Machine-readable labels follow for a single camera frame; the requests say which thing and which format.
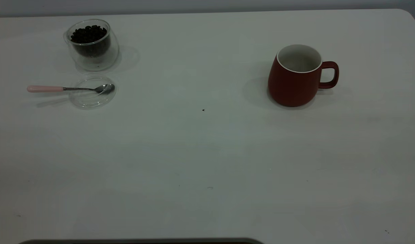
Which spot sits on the red ceramic mug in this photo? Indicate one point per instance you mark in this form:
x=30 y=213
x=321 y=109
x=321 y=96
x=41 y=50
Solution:
x=292 y=84

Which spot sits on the clear glass lid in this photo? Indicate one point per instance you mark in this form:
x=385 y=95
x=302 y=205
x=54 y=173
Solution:
x=88 y=100

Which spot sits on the dark coffee beans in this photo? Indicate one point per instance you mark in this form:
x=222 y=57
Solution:
x=88 y=35

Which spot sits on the clear glass jar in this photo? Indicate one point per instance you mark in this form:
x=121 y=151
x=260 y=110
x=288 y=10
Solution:
x=92 y=57

